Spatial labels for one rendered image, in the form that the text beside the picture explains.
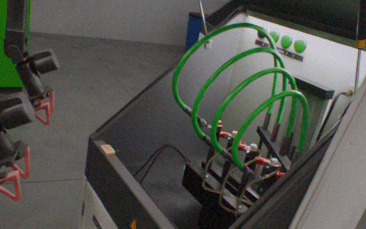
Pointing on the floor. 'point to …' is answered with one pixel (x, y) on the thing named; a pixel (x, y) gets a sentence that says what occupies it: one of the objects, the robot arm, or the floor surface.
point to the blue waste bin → (193, 29)
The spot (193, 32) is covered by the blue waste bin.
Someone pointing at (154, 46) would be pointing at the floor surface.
